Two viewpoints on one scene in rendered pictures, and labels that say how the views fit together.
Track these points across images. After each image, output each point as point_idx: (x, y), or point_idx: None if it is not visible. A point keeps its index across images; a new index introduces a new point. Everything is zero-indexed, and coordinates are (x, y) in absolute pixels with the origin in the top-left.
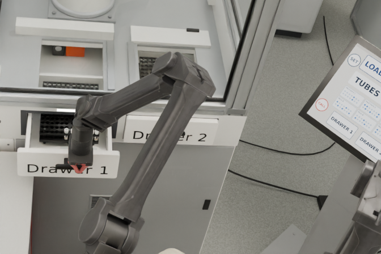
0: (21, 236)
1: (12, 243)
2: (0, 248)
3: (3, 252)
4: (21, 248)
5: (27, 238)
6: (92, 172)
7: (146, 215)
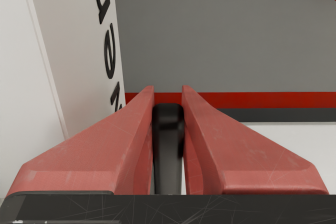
0: (297, 141)
1: (312, 155)
2: (319, 173)
3: (332, 168)
4: (334, 138)
5: (306, 129)
6: None
7: None
